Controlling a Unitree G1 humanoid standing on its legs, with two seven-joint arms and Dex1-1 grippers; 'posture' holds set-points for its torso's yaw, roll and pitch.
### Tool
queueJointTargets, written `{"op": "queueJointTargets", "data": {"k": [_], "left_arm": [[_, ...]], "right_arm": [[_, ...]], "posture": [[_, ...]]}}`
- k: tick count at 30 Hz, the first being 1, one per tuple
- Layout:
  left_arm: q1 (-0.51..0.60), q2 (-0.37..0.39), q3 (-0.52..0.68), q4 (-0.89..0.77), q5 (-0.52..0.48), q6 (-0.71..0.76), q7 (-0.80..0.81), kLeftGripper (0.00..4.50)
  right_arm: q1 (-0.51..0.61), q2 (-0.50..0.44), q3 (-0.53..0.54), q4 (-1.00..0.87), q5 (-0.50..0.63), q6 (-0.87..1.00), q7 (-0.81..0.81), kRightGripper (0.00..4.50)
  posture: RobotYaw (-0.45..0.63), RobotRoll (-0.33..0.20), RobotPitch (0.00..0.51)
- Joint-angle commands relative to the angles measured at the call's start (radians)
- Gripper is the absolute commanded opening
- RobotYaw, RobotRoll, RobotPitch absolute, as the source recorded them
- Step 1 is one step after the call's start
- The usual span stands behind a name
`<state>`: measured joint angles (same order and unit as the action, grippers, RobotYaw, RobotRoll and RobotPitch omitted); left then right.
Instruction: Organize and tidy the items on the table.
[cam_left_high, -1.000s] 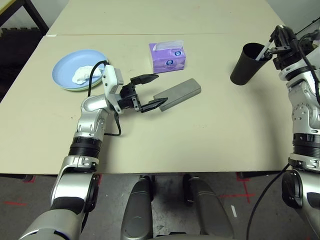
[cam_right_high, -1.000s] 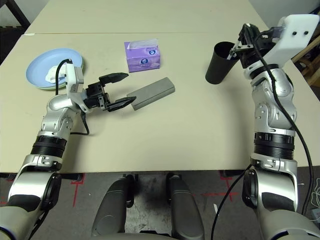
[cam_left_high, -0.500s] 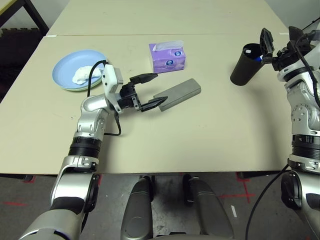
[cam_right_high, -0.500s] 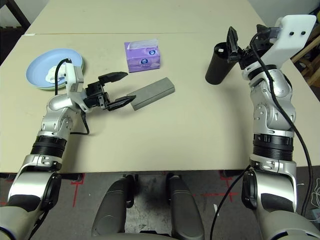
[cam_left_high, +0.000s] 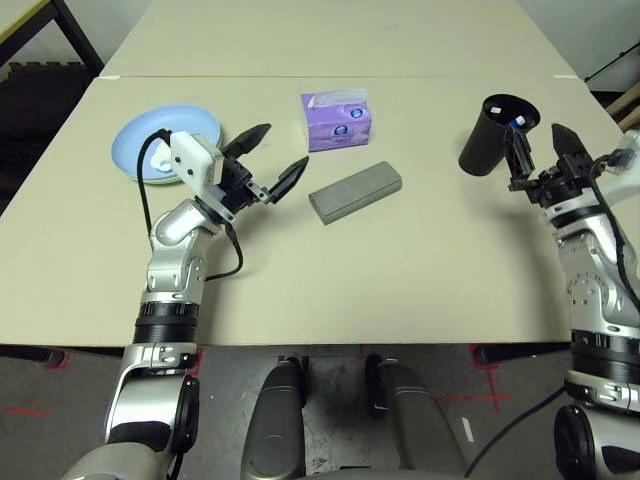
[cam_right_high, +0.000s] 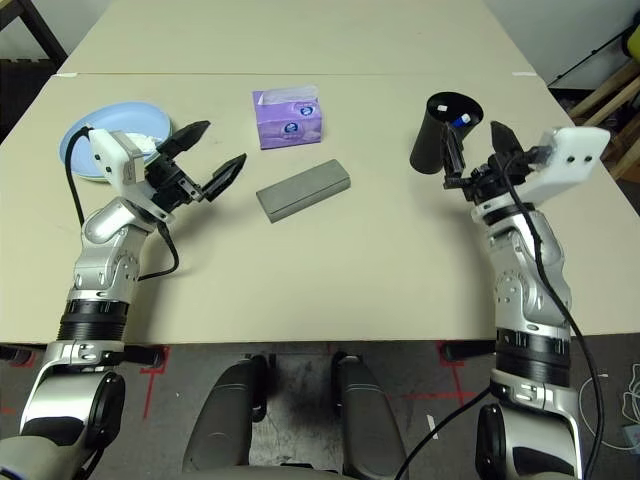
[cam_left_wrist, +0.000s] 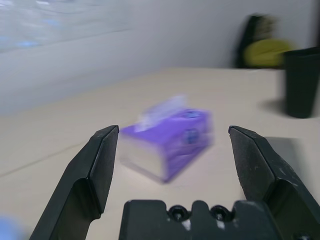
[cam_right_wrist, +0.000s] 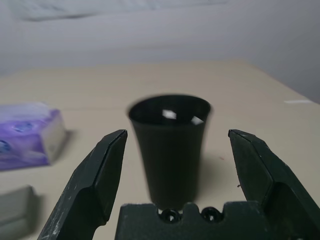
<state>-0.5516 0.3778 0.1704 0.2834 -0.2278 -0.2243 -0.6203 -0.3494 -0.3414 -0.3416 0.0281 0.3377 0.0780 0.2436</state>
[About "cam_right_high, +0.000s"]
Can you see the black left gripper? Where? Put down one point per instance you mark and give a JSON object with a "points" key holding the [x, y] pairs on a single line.
{"points": [[170, 182]]}

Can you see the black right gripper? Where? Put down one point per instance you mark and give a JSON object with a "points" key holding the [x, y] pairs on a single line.
{"points": [[485, 180]]}

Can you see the white marker blue cap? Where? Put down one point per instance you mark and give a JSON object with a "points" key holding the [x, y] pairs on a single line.
{"points": [[462, 120]]}

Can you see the white tissue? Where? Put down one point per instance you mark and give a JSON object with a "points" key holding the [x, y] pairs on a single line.
{"points": [[145, 141]]}

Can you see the blue plastic plate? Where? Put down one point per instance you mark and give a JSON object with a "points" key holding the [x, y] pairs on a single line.
{"points": [[120, 120]]}

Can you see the grey glasses case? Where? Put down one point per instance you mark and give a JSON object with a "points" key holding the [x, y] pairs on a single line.
{"points": [[305, 190]]}

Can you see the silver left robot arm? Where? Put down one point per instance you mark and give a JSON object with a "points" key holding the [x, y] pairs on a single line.
{"points": [[100, 260]]}

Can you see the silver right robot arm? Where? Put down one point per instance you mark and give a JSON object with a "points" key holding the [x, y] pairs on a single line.
{"points": [[525, 280]]}

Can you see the black plastic cup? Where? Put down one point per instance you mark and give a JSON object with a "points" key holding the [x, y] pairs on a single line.
{"points": [[432, 145]]}

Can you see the purple tissue box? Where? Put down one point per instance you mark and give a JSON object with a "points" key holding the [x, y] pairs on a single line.
{"points": [[287, 122]]}

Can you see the yellow-green object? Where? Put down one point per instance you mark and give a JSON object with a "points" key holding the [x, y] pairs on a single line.
{"points": [[634, 45]]}

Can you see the black foam floor mats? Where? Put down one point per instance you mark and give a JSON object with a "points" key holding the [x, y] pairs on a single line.
{"points": [[25, 95]]}

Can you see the black table foot bar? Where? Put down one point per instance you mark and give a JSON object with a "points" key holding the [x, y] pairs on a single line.
{"points": [[145, 356], [15, 354], [470, 350]]}

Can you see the red tape cross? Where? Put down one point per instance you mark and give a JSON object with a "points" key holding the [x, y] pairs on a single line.
{"points": [[457, 396]]}

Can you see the grey robot left leg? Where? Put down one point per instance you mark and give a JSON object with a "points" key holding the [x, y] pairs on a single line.
{"points": [[225, 420]]}

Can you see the grey robot leg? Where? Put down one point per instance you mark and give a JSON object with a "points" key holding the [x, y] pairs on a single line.
{"points": [[225, 420], [370, 425]]}

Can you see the grey robot right leg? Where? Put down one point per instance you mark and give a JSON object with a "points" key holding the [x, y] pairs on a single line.
{"points": [[370, 425]]}

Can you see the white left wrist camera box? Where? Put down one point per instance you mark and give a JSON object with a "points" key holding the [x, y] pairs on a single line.
{"points": [[120, 165]]}

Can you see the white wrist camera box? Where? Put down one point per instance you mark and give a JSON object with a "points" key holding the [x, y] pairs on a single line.
{"points": [[565, 160], [120, 165]]}

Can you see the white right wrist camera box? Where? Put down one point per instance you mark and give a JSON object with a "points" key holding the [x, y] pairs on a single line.
{"points": [[565, 160]]}

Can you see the wooden furniture frame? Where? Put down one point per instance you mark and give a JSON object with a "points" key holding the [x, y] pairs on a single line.
{"points": [[610, 100]]}

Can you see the black frame side table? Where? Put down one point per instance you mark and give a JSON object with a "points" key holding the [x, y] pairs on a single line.
{"points": [[45, 27]]}

